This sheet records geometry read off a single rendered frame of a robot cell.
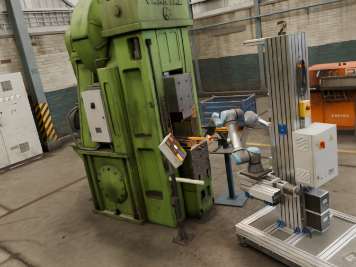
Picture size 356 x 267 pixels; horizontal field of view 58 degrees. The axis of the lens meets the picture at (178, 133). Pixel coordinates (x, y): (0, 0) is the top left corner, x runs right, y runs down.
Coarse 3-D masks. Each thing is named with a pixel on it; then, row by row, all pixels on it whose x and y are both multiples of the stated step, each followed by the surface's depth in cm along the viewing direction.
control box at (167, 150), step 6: (168, 138) 333; (174, 138) 347; (162, 144) 317; (174, 144) 337; (162, 150) 319; (168, 150) 318; (168, 156) 320; (174, 156) 319; (174, 162) 321; (180, 162) 320
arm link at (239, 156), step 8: (224, 112) 310; (232, 112) 311; (224, 120) 310; (232, 120) 308; (232, 128) 308; (232, 136) 307; (232, 144) 307; (240, 144) 305; (240, 152) 301; (240, 160) 299; (248, 160) 301
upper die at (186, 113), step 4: (172, 112) 378; (176, 112) 374; (180, 112) 371; (184, 112) 373; (188, 112) 379; (172, 116) 379; (176, 116) 376; (180, 116) 373; (184, 116) 373; (188, 116) 380
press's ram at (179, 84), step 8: (168, 80) 360; (176, 80) 359; (184, 80) 372; (168, 88) 364; (176, 88) 360; (184, 88) 372; (168, 96) 367; (176, 96) 361; (184, 96) 372; (168, 104) 371; (176, 104) 364; (184, 104) 373; (192, 104) 386
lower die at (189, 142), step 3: (177, 138) 398; (180, 138) 396; (183, 138) 393; (180, 141) 390; (186, 141) 384; (189, 141) 383; (192, 141) 388; (195, 141) 394; (180, 144) 385; (183, 144) 382; (186, 144) 380; (189, 144) 383; (192, 144) 388
